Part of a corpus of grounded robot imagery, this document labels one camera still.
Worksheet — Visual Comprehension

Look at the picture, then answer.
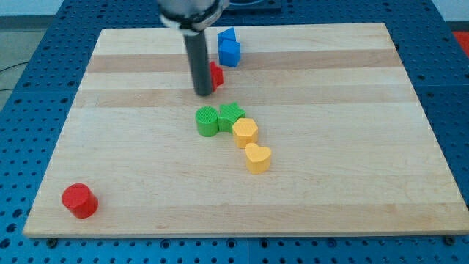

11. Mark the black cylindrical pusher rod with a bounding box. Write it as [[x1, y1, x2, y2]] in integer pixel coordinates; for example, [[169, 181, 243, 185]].
[[184, 31, 213, 97]]

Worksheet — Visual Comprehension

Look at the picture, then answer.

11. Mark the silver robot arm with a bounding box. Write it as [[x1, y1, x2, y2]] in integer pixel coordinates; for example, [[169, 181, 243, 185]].
[[157, 0, 230, 96]]

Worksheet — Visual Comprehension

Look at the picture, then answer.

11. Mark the blue triangle block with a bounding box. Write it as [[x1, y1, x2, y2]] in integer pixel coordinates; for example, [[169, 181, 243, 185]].
[[217, 27, 237, 45]]

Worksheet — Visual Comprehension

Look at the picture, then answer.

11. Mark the blue cube block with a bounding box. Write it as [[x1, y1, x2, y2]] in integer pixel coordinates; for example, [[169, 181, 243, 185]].
[[218, 40, 241, 67]]

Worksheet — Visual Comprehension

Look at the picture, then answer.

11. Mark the red star block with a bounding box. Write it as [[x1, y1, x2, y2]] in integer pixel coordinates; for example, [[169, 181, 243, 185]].
[[209, 61, 224, 92]]

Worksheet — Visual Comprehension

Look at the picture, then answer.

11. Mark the green cylinder block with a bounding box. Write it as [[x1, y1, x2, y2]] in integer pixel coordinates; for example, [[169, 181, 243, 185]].
[[195, 106, 218, 137]]

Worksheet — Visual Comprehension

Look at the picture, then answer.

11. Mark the green star block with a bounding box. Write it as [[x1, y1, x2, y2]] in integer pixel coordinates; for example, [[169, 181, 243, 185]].
[[218, 102, 245, 133]]

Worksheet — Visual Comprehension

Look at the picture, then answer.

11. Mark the yellow hexagon block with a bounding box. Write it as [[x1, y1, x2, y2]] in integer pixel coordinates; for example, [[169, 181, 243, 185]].
[[232, 118, 259, 149]]

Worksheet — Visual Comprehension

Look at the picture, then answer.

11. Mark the yellow heart block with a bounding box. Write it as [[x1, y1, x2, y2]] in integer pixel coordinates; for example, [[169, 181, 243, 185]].
[[245, 143, 272, 175]]

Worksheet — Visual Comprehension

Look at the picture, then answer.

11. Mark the wooden board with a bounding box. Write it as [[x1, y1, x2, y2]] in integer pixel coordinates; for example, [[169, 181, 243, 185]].
[[23, 23, 468, 238]]

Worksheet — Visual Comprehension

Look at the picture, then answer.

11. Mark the blue perforated table plate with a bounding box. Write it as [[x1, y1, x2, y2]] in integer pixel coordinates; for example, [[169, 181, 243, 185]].
[[1, 0, 468, 263]]

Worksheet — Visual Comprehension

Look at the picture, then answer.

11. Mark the red cylinder block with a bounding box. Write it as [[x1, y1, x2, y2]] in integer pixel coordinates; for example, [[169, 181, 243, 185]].
[[62, 183, 99, 219]]

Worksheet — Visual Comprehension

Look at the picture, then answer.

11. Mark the black cable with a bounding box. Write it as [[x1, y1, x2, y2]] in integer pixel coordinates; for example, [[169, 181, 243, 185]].
[[0, 60, 29, 92]]

